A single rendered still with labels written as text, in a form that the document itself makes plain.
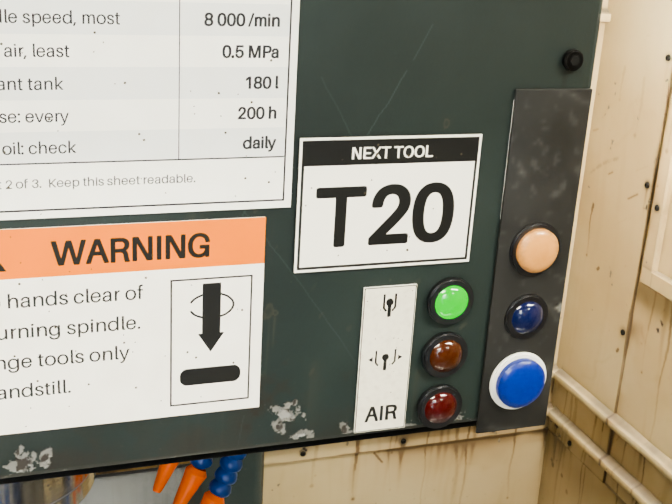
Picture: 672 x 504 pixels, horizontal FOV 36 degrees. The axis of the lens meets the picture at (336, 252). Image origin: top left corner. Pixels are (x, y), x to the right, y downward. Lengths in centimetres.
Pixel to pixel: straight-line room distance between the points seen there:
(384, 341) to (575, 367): 137
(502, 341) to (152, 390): 20
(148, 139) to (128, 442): 16
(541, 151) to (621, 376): 127
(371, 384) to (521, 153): 15
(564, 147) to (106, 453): 29
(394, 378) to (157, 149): 18
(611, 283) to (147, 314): 135
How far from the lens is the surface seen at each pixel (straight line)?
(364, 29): 50
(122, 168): 49
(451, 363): 57
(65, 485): 72
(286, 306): 53
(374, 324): 55
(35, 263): 50
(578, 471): 197
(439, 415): 58
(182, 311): 52
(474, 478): 202
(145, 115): 48
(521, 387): 60
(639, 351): 175
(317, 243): 52
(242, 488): 140
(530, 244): 56
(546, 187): 56
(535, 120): 55
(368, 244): 53
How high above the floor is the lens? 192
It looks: 20 degrees down
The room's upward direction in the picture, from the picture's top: 3 degrees clockwise
